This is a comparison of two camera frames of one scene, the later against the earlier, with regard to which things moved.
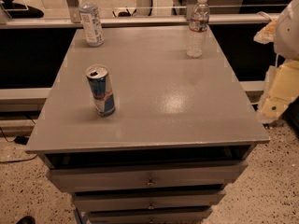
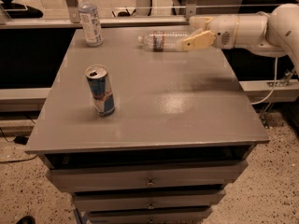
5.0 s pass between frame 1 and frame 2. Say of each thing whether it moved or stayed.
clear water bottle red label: moved
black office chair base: stayed
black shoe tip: stayed
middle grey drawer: stayed
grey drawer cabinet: stayed
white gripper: moved
